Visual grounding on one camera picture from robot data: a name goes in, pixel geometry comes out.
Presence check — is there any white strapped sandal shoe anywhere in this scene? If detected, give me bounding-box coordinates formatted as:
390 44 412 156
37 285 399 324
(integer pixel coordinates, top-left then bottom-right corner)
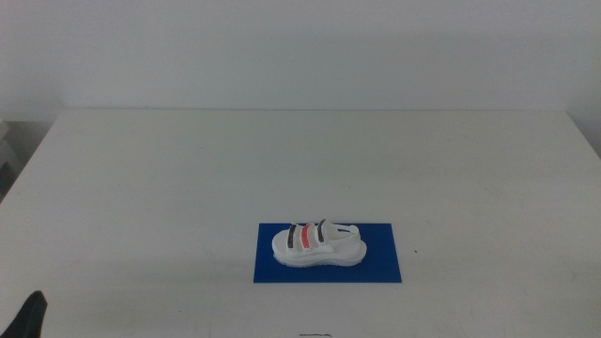
270 218 369 269

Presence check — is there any blue rectangular mat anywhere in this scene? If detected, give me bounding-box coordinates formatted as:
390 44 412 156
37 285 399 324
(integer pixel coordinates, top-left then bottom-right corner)
253 222 404 284

